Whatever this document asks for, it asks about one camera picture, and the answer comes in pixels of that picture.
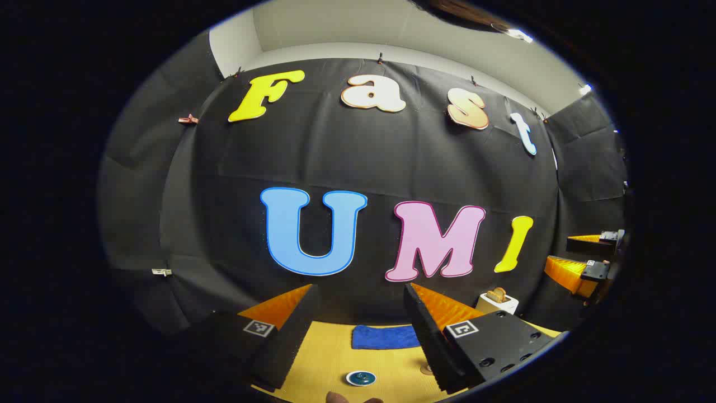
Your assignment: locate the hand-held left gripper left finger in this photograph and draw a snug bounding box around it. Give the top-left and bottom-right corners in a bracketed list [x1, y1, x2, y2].
[168, 283, 321, 391]

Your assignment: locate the blue towel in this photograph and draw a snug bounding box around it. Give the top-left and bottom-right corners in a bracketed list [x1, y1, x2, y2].
[351, 325, 421, 350]

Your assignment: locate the black backdrop cloth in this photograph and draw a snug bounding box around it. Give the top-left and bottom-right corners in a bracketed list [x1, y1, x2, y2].
[98, 31, 630, 336]

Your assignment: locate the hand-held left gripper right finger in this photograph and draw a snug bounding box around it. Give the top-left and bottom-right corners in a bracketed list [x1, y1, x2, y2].
[404, 283, 570, 393]

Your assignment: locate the white toaster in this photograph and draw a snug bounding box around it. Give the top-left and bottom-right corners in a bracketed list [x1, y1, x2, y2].
[476, 292, 520, 315]

